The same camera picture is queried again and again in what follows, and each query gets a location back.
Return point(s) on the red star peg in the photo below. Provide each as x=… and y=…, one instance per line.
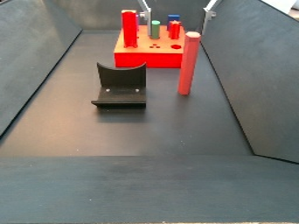
x=176, y=25

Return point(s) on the green cylinder peg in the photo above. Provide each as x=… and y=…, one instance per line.
x=156, y=29

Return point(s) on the black curved plastic stand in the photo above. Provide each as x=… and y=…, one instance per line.
x=122, y=87

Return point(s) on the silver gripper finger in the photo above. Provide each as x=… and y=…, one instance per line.
x=210, y=14
x=146, y=14

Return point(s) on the blue block peg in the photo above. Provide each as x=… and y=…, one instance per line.
x=173, y=17

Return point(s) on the red wooden peg board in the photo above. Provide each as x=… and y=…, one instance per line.
x=158, y=53

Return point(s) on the red rectangular block peg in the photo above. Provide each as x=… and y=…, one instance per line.
x=129, y=21

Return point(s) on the tall salmon hexagon peg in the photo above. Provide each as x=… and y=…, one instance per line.
x=189, y=61

